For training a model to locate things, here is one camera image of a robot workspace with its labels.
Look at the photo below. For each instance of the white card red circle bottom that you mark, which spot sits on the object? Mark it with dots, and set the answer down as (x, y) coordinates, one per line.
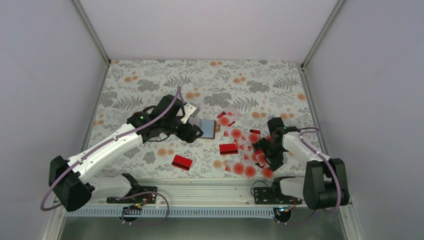
(250, 171)

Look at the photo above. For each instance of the floral patterned table mat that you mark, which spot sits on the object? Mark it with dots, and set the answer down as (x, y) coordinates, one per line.
(259, 89)

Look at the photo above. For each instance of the brown leather card holder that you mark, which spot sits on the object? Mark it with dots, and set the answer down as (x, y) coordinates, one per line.
(209, 127)

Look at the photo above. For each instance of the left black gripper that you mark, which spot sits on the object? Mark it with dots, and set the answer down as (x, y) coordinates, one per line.
(188, 136)

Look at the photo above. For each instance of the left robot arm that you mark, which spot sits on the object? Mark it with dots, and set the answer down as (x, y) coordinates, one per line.
(74, 181)

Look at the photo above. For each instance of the white card red circle top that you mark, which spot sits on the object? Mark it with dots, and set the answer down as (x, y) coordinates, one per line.
(229, 116)

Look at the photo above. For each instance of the white card red circle right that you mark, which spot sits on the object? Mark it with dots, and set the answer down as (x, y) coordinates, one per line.
(259, 159)

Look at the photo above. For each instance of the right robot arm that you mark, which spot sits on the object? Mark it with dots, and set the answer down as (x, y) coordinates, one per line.
(324, 184)

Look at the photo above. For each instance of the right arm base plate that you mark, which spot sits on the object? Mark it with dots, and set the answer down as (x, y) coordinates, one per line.
(266, 196)

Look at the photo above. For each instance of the white card red circle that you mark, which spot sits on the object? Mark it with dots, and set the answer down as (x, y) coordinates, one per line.
(259, 159)
(250, 171)
(229, 116)

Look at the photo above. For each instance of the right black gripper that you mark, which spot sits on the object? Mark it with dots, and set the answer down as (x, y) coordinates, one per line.
(274, 163)

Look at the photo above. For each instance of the red card lower left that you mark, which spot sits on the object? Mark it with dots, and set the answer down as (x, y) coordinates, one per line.
(182, 162)

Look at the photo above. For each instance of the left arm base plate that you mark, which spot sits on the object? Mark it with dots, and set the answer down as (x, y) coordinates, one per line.
(134, 196)

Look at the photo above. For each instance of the red card centre pile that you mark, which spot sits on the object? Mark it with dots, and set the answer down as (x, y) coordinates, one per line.
(228, 149)

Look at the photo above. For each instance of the aluminium rail frame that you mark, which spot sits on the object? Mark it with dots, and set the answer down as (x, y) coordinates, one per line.
(220, 192)

